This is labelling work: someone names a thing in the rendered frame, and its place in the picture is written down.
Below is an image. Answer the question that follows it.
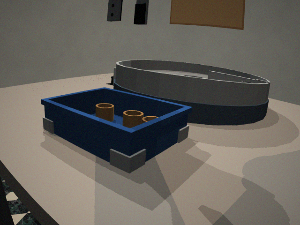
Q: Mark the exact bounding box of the bronze bushing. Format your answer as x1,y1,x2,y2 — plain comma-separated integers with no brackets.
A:
96,103,114,122
123,110,143,128
142,116,158,123

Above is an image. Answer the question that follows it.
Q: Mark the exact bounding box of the blue plastic crate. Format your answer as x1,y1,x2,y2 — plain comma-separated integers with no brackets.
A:
41,87,193,173

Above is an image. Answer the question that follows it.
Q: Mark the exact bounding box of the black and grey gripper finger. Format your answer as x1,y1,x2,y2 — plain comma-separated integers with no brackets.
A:
134,0,149,24
107,0,123,22

